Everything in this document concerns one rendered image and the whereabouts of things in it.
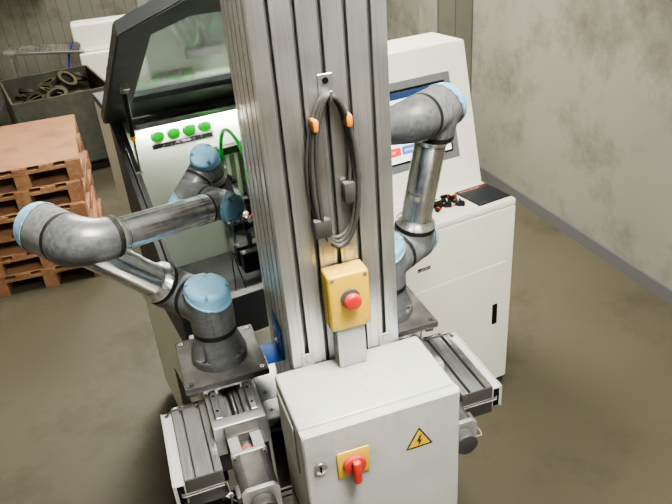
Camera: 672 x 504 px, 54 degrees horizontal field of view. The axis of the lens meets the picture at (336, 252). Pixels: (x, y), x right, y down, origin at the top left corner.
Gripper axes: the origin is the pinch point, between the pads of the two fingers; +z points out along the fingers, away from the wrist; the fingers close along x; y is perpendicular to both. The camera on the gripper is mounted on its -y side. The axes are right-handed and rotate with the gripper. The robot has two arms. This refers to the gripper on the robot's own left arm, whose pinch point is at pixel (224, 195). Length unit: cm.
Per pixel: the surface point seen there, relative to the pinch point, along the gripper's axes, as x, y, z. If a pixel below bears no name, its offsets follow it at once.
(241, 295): -8.1, 25.2, 25.2
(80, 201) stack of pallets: -90, -114, 191
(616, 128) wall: 212, -13, 149
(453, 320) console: 66, 56, 83
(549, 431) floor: 88, 114, 105
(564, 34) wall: 219, -81, 155
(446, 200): 79, 14, 55
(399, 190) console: 64, 2, 57
